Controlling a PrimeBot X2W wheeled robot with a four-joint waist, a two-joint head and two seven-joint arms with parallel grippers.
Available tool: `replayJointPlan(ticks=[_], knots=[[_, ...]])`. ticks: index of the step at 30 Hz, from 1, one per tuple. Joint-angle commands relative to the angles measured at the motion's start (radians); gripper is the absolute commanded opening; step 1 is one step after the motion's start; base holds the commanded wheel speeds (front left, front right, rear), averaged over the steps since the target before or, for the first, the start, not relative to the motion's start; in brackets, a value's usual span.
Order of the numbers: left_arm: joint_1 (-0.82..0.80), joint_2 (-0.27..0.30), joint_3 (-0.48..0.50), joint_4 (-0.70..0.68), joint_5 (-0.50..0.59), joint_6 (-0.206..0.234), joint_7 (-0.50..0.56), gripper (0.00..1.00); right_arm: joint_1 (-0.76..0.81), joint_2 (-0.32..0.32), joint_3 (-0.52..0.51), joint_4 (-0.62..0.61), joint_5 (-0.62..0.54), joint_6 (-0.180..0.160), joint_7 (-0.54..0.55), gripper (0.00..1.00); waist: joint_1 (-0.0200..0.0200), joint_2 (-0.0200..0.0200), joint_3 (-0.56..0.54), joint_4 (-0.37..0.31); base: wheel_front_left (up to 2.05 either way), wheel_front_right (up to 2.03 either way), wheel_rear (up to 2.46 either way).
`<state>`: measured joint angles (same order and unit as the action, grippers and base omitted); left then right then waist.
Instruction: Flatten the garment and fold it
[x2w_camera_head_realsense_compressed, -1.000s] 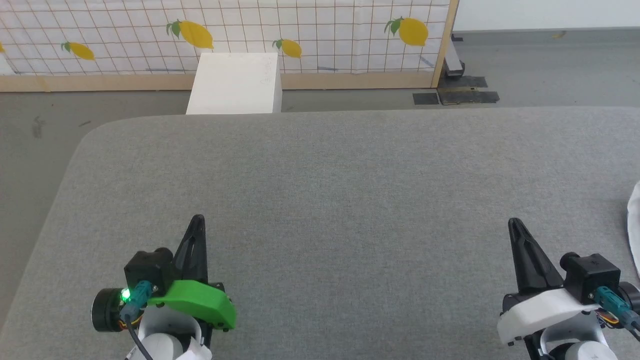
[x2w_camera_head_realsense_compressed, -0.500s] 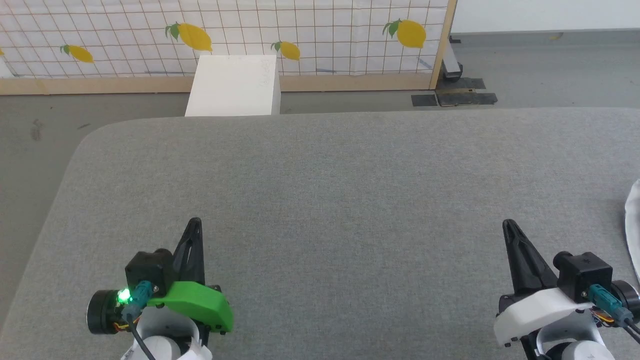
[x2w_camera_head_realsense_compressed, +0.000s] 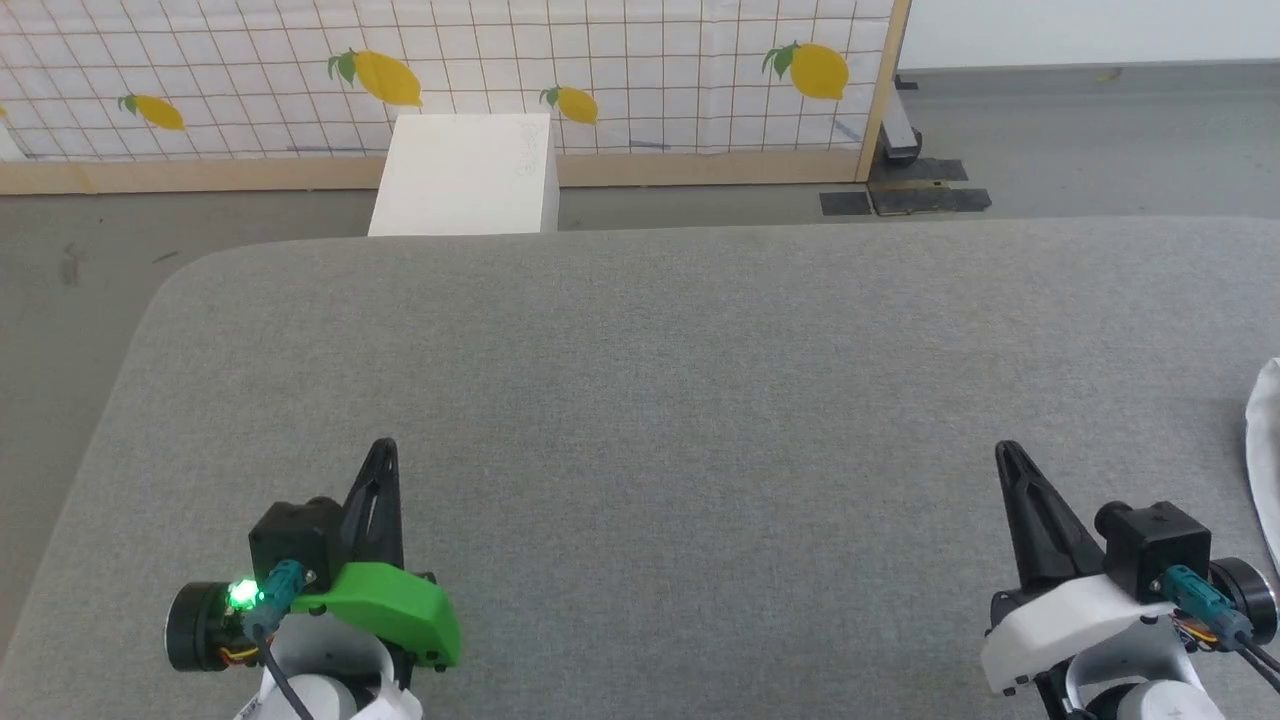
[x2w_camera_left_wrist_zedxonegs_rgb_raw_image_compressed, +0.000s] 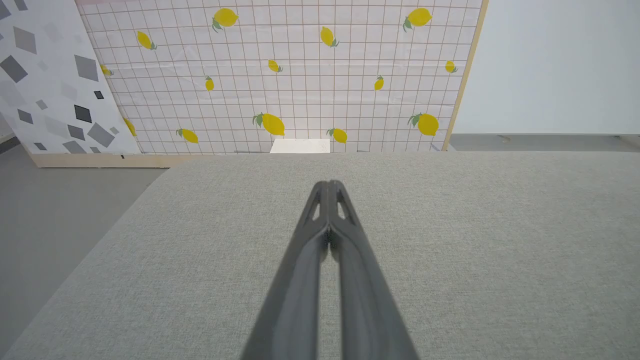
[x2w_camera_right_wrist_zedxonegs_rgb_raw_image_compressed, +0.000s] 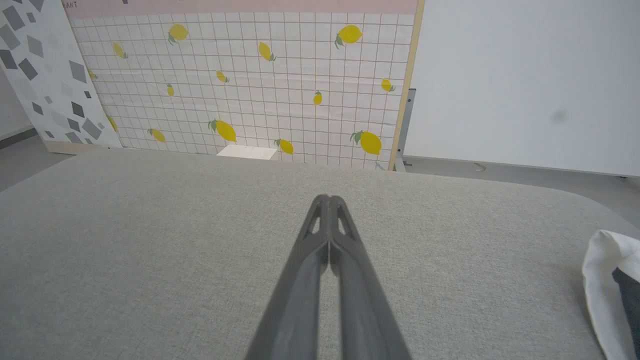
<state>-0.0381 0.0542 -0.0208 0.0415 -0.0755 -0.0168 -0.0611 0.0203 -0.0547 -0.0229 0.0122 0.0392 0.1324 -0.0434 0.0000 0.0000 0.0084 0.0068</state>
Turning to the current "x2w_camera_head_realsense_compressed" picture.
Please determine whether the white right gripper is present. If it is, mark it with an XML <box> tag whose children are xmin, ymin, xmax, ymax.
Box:
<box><xmin>980</xmin><ymin>442</ymin><xmax>1183</xmax><ymax>696</ymax></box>

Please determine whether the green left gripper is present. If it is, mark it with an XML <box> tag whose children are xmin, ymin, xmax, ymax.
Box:
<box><xmin>290</xmin><ymin>438</ymin><xmax>463</xmax><ymax>669</ymax></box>

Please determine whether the white shirt with black sleeves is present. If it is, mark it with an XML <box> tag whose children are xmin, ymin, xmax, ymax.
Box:
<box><xmin>1245</xmin><ymin>357</ymin><xmax>1280</xmax><ymax>576</ymax></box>

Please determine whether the large black floor mat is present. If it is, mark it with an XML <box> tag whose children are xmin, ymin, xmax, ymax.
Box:
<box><xmin>872</xmin><ymin>187</ymin><xmax>993</xmax><ymax>216</ymax></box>

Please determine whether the white box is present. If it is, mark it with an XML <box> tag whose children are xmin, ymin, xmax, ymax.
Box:
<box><xmin>367</xmin><ymin>112</ymin><xmax>561</xmax><ymax>238</ymax></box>

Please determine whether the grey partition foot with caster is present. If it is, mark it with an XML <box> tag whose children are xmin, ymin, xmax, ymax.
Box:
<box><xmin>880</xmin><ymin>75</ymin><xmax>923</xmax><ymax>167</ymax></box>

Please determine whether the lemon print grid partition panel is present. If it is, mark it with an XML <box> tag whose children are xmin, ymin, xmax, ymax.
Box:
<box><xmin>0</xmin><ymin>0</ymin><xmax>913</xmax><ymax>196</ymax></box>

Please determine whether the left black cable teal plug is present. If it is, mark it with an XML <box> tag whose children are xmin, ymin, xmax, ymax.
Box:
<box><xmin>238</xmin><ymin>560</ymin><xmax>323</xmax><ymax>720</ymax></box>

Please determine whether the black cable teal plug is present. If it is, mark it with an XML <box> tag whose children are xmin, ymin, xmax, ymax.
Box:
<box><xmin>1160</xmin><ymin>565</ymin><xmax>1280</xmax><ymax>693</ymax></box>
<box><xmin>238</xmin><ymin>560</ymin><xmax>323</xmax><ymax>720</ymax></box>

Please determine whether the right black cable teal plug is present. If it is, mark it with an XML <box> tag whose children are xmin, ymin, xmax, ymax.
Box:
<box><xmin>1160</xmin><ymin>565</ymin><xmax>1280</xmax><ymax>693</ymax></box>

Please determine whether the black floor base plate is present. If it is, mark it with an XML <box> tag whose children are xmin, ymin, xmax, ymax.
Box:
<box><xmin>868</xmin><ymin>158</ymin><xmax>969</xmax><ymax>185</ymax></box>

